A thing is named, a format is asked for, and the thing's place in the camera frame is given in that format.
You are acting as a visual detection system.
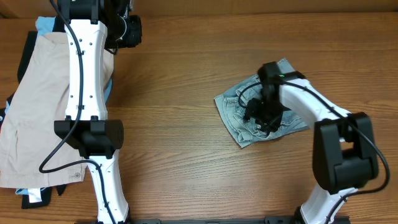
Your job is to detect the light blue denim shorts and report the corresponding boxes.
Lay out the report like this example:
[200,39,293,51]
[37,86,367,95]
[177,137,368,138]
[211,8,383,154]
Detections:
[215,74,308,148]

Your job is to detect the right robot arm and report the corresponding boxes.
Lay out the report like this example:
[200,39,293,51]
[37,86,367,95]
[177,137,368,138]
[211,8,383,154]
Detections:
[244,62,379,223]

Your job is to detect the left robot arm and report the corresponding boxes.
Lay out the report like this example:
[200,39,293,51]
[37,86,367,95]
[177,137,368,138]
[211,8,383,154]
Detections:
[53,0,142,223]

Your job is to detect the black garment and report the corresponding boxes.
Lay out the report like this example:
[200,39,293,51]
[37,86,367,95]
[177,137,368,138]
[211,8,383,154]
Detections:
[1,17,67,209]

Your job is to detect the beige khaki shorts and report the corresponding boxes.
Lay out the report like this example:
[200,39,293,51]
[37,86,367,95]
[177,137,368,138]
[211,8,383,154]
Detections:
[0,31,115,189]

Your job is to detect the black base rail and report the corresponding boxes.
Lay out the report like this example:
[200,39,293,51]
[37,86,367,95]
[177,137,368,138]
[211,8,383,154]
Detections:
[74,215,351,224]

